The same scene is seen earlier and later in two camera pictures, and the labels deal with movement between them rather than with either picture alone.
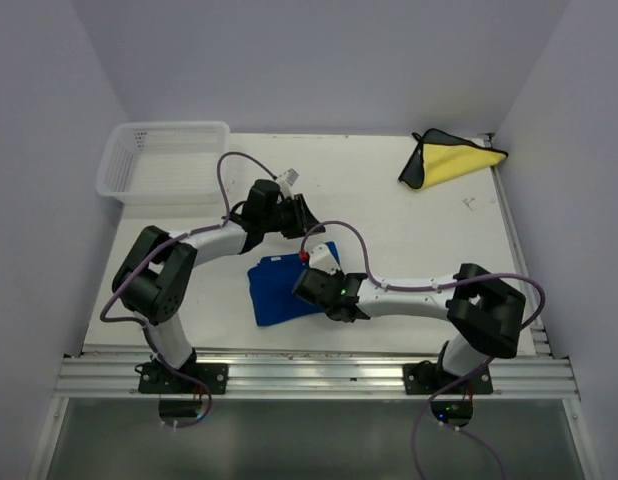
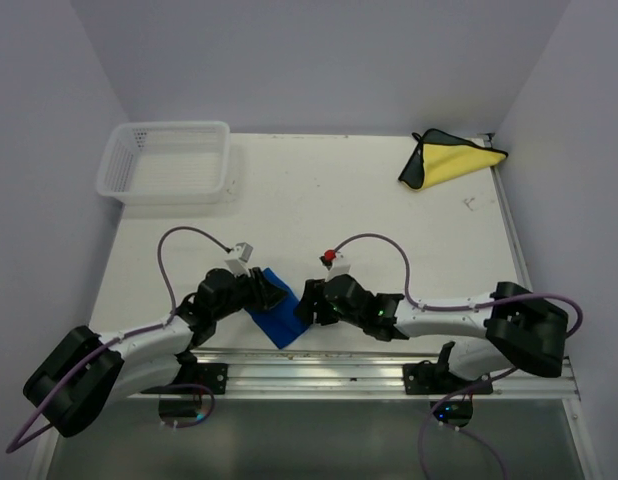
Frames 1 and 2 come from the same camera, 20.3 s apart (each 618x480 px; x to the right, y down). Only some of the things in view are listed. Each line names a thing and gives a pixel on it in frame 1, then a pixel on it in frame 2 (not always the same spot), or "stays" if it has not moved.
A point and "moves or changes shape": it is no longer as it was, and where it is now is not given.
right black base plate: (426, 378) stays
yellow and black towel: (440, 155) stays
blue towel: (272, 282) moves or changes shape
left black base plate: (155, 378) stays
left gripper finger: (304, 217) → (271, 293)
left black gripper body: (282, 218) → (244, 293)
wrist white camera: (287, 179) → (237, 261)
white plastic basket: (162, 162) stays
